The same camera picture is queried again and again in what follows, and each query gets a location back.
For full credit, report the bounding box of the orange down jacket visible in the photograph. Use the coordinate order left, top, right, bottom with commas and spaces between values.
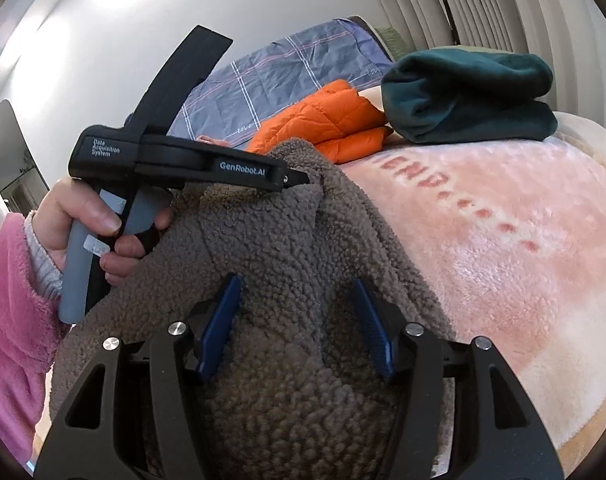
245, 79, 395, 165

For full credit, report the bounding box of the person's left forearm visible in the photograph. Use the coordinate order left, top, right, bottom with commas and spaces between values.
0, 210, 71, 443

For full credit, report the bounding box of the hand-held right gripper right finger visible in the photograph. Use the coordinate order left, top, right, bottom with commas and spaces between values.
352, 277, 566, 480

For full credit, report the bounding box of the beige pleated curtain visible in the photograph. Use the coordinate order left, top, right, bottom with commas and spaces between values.
358, 0, 606, 126

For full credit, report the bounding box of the pink and cream plush blanket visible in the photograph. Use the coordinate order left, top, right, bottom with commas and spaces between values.
198, 85, 606, 480

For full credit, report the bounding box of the blue plaid pillow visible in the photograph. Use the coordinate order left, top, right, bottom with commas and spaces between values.
125, 17, 399, 153

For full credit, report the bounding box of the dark green fleece garment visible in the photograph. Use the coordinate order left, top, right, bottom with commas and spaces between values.
381, 46, 559, 146

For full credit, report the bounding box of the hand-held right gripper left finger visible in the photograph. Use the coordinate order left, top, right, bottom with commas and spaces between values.
33, 272, 244, 480

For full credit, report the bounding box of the brown fleece jacket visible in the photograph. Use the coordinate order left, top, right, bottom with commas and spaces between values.
50, 136, 459, 480

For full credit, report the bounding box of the person's left hand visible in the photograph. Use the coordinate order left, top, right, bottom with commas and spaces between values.
35, 177, 175, 286

